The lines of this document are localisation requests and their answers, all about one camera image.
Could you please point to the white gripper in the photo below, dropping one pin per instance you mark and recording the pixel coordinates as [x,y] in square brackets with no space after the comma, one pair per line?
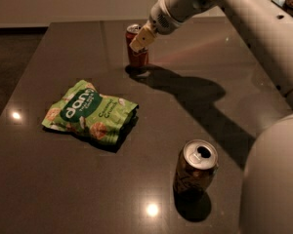
[161,20]

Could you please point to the red coke can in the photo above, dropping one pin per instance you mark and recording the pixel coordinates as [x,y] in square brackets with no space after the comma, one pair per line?
[136,59]

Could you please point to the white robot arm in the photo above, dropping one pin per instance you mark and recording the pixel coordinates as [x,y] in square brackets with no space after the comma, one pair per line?
[266,205]

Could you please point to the green rice chip bag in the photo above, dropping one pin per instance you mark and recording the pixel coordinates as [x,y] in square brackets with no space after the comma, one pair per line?
[87,113]

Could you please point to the brown gold soda can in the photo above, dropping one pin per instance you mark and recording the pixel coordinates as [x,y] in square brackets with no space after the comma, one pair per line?
[196,167]

